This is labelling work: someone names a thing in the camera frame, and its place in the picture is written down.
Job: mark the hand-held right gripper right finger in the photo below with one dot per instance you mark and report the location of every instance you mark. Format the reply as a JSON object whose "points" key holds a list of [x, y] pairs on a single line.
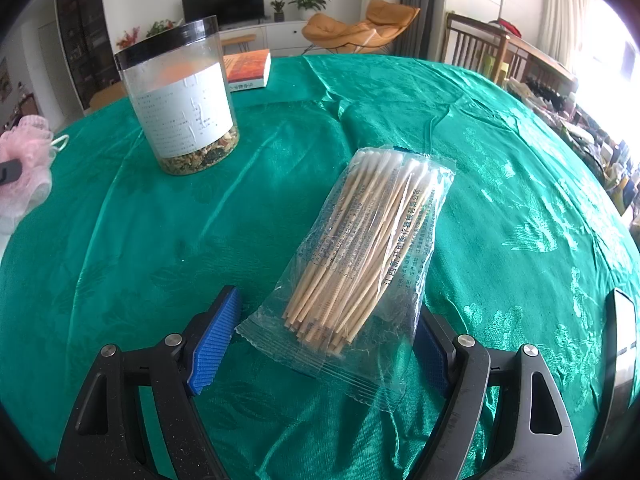
{"points": [[432, 355]]}

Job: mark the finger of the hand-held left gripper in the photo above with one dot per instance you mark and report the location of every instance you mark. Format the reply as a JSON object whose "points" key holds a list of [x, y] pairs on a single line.
{"points": [[10, 172]]}

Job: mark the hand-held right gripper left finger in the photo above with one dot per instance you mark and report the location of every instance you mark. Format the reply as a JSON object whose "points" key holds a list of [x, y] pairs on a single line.
{"points": [[212, 345]]}

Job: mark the pink mesh bath pouf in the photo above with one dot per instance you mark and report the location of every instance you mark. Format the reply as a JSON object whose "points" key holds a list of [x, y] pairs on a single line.
{"points": [[27, 145]]}

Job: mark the clear cotton swab packet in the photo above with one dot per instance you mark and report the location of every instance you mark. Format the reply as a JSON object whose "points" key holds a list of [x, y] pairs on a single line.
{"points": [[360, 240]]}

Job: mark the green satin tablecloth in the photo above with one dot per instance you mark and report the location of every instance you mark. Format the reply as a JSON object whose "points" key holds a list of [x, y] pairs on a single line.
{"points": [[150, 240]]}

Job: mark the brown cardboard box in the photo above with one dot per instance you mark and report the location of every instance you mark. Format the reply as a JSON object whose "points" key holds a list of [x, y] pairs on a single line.
{"points": [[107, 96]]}

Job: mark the black display cabinet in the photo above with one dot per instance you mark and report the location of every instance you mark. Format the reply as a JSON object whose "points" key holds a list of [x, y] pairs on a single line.
{"points": [[82, 35]]}

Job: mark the red flowers in vase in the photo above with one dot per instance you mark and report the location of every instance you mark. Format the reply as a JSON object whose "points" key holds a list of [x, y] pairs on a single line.
{"points": [[127, 39]]}

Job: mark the clear jar with black lid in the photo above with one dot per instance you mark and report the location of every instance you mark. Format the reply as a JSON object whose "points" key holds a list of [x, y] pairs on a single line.
{"points": [[180, 110]]}

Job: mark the black smartphone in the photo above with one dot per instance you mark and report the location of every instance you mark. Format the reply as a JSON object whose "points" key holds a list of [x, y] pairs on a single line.
{"points": [[622, 360]]}

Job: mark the green plant with red ornaments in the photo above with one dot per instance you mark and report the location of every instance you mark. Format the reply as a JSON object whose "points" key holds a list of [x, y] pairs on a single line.
{"points": [[160, 27]]}

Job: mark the orange book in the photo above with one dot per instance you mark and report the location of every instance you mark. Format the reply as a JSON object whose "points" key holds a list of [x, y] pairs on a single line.
{"points": [[247, 67]]}

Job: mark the small wooden stool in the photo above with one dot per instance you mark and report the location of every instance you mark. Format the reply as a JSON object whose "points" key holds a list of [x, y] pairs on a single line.
{"points": [[237, 40]]}

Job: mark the pile of household clutter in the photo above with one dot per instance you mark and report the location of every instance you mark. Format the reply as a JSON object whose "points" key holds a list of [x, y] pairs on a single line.
{"points": [[600, 150]]}

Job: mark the wooden slatted bench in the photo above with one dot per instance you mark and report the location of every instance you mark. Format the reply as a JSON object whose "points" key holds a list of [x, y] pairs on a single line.
{"points": [[542, 67]]}

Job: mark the dark wooden chair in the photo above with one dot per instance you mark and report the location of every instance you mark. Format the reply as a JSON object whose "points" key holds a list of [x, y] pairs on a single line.
{"points": [[470, 45]]}

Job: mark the small green potted plant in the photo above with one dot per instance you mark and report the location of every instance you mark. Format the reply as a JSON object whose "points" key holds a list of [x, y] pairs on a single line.
{"points": [[278, 10]]}

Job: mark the orange lounge chair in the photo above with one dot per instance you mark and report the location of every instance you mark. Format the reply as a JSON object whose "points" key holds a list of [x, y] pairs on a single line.
{"points": [[355, 30]]}

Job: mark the red cloth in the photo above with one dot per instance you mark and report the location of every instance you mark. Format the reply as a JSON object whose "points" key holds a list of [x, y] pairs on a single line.
{"points": [[507, 27]]}

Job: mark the grey curtain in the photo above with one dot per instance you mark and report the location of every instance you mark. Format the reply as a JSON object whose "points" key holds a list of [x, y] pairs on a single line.
{"points": [[422, 10]]}

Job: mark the large green potted plant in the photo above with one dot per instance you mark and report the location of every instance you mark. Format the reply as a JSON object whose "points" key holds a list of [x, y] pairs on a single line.
{"points": [[310, 0]]}

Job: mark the white curtain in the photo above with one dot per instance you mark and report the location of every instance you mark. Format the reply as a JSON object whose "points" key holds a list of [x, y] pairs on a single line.
{"points": [[565, 10]]}

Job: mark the framed wall picture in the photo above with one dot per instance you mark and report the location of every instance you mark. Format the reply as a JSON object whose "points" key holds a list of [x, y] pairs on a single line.
{"points": [[5, 80]]}

